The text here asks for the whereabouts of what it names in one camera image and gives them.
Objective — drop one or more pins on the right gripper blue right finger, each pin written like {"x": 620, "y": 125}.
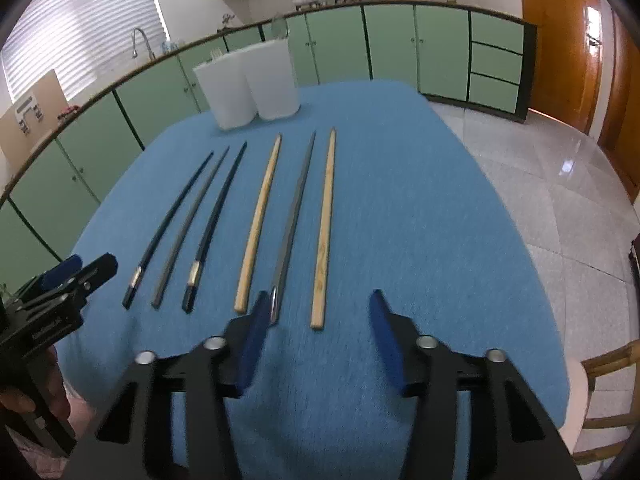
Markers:
{"x": 395, "y": 337}

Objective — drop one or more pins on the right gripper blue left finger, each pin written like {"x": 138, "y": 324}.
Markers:
{"x": 245, "y": 338}

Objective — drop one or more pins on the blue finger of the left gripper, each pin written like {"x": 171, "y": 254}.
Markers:
{"x": 97, "y": 273}
{"x": 61, "y": 273}

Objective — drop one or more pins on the light wooden chopstick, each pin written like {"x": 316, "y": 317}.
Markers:
{"x": 251, "y": 248}
{"x": 318, "y": 307}

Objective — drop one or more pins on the grey metal chopstick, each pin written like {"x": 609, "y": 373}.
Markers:
{"x": 281, "y": 272}

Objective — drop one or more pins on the green lower kitchen cabinets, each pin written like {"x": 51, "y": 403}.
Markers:
{"x": 458, "y": 55}

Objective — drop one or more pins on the blue table cloth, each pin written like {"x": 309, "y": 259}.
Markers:
{"x": 392, "y": 201}

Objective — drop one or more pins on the cardboard box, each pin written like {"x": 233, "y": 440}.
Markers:
{"x": 32, "y": 117}

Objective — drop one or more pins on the white window blind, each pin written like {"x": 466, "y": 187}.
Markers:
{"x": 83, "y": 41}

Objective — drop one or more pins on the metal fork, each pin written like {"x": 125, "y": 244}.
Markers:
{"x": 216, "y": 53}

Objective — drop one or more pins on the white utensil holder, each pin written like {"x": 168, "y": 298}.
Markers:
{"x": 257, "y": 81}

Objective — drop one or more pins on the wooden chair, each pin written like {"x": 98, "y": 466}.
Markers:
{"x": 612, "y": 412}

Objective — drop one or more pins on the brown wooden door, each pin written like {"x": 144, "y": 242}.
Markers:
{"x": 584, "y": 55}

